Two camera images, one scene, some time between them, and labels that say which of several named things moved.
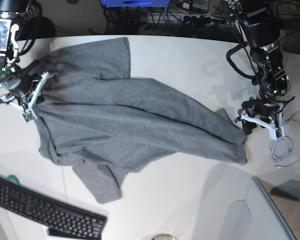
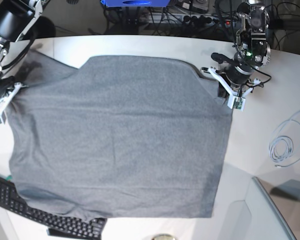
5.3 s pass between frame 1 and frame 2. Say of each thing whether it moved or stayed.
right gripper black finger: moved
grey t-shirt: moved
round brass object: stayed
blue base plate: stayed
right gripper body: moved
